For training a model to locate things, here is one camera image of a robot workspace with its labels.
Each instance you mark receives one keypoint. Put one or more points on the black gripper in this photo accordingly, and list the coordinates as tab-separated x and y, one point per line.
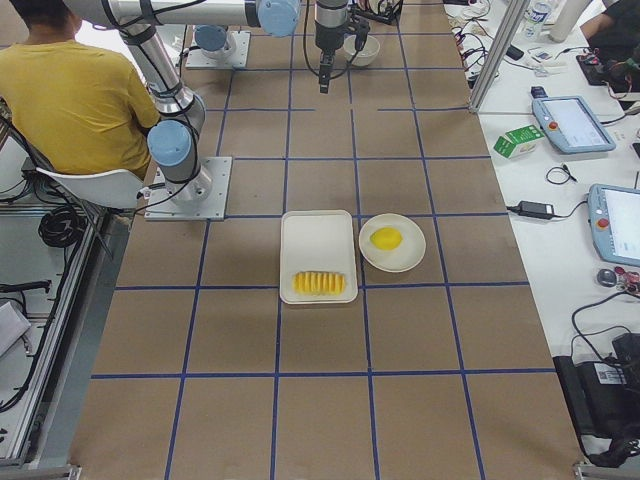
327	38

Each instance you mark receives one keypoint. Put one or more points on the white bowl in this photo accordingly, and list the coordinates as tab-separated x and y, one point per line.
364	57

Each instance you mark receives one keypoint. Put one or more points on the yellow lemon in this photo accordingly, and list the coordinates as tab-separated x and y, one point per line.
386	238

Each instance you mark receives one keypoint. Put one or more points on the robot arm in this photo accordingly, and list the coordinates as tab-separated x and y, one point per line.
173	143
280	18

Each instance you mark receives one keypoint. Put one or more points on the white rectangular tray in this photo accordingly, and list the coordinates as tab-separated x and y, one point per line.
317	240

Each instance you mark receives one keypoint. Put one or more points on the green white carton box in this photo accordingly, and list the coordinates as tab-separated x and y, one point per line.
518	142

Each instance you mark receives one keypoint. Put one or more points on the cream round plate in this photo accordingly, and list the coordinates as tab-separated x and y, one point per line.
405	257

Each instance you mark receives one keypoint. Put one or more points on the blue teach pendant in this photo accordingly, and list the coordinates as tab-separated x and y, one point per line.
614	222
571	126

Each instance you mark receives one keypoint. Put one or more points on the black power adapter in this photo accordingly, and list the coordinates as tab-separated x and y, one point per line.
536	210

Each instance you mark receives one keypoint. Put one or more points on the white chair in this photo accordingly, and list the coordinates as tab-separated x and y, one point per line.
116	189

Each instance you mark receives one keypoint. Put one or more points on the person in yellow shirt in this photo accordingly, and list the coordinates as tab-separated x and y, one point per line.
84	108

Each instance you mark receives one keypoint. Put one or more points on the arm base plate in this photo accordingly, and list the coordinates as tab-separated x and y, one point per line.
215	48
204	198

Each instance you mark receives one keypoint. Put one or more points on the aluminium frame post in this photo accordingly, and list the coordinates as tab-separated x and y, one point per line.
502	40

